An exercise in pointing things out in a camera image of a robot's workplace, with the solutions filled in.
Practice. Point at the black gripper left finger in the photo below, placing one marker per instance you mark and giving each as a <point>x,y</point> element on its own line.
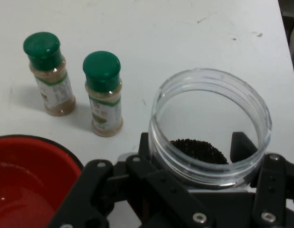
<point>161,187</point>

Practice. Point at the red bowl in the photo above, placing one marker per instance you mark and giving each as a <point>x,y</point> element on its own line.
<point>30,171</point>

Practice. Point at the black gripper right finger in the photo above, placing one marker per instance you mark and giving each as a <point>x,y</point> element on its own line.
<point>271,190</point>

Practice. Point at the clear plastic jar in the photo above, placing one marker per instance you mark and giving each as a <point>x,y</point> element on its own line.
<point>208,177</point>

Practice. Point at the spice bottle, olive label picture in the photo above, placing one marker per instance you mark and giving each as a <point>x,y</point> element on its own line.
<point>101,66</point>

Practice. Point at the black seeds heap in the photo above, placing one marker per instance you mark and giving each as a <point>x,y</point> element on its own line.
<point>199,149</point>

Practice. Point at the spice bottle, brown label picture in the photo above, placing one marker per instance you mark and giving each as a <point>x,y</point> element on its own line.
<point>42,47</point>

